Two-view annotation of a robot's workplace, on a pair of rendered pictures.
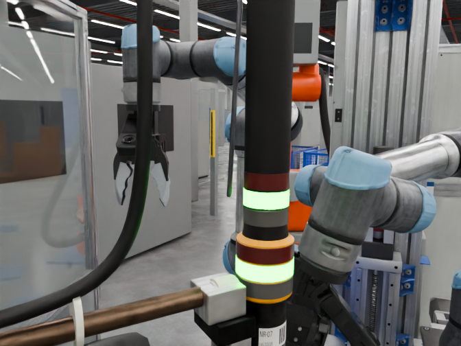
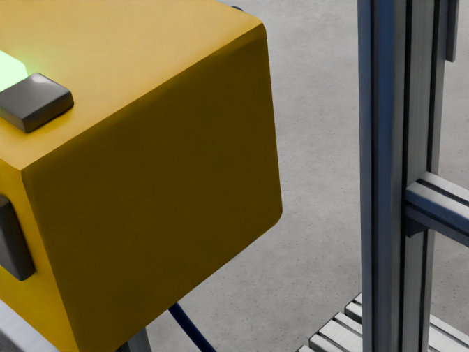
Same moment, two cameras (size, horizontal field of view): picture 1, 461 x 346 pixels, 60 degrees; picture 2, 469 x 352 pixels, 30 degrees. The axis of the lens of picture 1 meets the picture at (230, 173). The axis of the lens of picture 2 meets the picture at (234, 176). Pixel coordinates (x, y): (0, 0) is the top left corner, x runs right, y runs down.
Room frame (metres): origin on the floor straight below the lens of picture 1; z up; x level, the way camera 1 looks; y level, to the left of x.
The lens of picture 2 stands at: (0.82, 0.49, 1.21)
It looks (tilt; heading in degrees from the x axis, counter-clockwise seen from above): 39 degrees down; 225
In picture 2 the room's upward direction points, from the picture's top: 8 degrees counter-clockwise
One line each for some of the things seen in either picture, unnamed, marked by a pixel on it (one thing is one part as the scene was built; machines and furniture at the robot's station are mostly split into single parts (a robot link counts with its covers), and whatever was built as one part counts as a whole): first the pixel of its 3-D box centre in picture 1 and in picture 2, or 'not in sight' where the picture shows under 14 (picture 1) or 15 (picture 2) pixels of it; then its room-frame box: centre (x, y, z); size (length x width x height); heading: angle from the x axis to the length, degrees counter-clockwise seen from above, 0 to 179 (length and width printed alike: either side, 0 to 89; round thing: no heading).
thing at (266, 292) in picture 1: (264, 279); not in sight; (0.29, -0.03, 1.54); 0.04 x 0.04 x 0.01
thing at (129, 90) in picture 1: (140, 94); not in sight; (0.83, 0.18, 1.70); 0.08 x 0.08 x 0.05
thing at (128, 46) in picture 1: (142, 55); not in sight; (0.83, 0.18, 1.78); 0.09 x 0.08 x 0.11; 147
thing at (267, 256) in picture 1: (265, 246); not in sight; (0.29, -0.03, 1.57); 0.04 x 0.04 x 0.01
